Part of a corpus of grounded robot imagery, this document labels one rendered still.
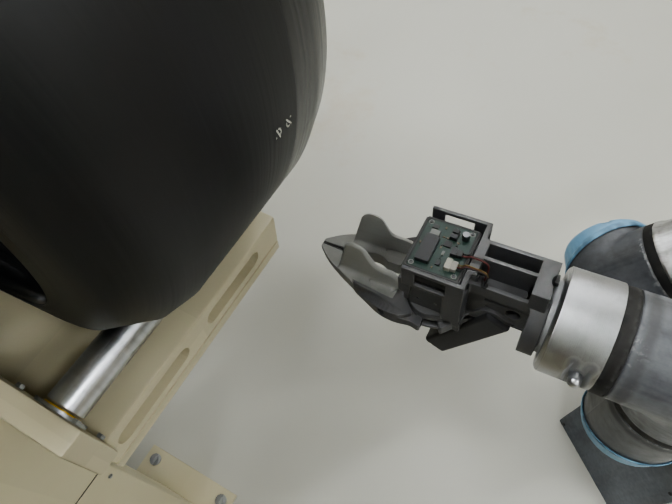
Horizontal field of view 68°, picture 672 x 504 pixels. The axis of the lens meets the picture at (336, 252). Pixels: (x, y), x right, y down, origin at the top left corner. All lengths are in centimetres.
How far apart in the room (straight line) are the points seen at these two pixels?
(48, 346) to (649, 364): 68
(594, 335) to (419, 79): 201
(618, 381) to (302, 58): 33
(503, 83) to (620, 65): 56
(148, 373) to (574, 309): 46
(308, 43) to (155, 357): 41
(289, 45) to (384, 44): 215
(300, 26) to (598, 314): 30
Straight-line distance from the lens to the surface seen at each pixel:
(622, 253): 58
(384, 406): 149
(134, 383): 64
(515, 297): 41
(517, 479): 152
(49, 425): 56
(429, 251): 41
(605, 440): 57
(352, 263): 46
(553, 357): 42
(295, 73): 39
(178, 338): 64
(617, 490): 152
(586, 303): 41
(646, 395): 43
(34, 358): 78
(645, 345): 42
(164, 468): 151
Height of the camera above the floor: 143
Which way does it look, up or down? 57 degrees down
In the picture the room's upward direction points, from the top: straight up
